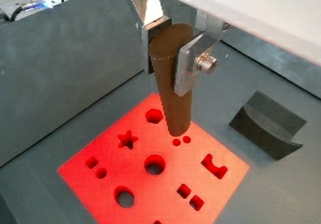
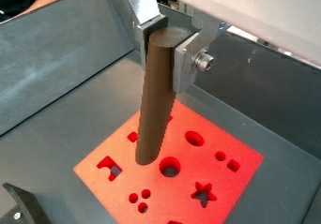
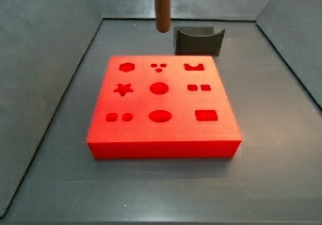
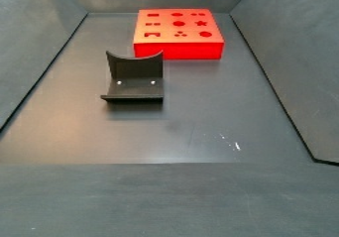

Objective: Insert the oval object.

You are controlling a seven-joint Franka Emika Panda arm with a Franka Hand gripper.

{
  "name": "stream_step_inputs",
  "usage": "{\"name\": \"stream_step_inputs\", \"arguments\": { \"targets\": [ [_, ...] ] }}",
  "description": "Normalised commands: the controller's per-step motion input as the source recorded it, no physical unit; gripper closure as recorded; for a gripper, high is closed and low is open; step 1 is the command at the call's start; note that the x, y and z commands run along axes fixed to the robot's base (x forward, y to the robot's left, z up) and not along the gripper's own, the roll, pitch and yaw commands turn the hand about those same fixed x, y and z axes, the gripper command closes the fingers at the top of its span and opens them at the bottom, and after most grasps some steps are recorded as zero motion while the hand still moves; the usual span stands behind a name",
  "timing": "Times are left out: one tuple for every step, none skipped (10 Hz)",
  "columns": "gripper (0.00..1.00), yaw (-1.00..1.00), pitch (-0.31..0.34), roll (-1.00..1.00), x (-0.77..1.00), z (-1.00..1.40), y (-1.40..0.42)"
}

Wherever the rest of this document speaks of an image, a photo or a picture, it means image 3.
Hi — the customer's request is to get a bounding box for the brown oval peg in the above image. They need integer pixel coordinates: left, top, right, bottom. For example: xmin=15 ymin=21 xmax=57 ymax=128
xmin=155 ymin=0 xmax=171 ymax=33

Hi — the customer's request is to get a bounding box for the red shape sorter block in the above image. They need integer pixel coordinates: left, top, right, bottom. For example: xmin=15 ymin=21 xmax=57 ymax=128
xmin=87 ymin=56 xmax=242 ymax=159

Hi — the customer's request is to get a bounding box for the black curved holder stand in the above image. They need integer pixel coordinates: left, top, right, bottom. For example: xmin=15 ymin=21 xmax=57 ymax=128
xmin=174 ymin=26 xmax=226 ymax=56

